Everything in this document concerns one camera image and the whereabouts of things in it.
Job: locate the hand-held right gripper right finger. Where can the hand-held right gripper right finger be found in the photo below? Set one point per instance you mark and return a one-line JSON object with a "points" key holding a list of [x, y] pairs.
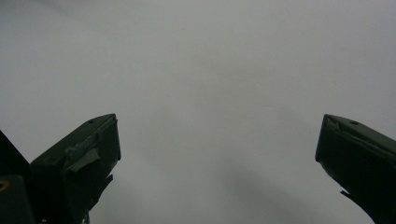
{"points": [[361, 161]]}

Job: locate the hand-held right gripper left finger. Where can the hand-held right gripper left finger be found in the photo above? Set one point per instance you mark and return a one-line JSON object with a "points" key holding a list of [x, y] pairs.
{"points": [[74, 174]]}

